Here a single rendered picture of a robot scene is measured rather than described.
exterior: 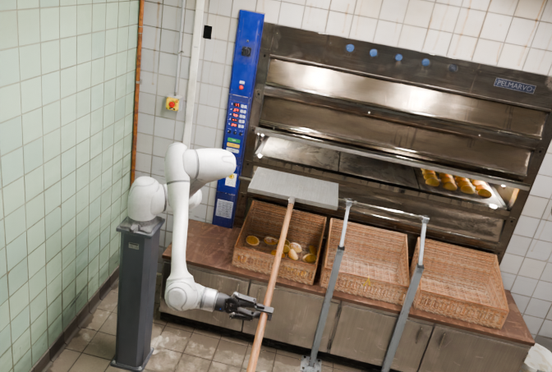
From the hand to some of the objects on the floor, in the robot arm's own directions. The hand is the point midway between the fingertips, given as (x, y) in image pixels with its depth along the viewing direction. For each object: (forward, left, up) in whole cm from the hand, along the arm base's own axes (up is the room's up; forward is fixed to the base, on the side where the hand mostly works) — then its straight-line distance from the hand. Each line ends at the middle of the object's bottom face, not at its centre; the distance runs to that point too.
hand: (264, 312), depth 195 cm
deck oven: (+47, +248, -113) cm, 277 cm away
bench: (+43, +125, -113) cm, 174 cm away
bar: (+25, +104, -113) cm, 156 cm away
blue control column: (-50, +248, -113) cm, 277 cm away
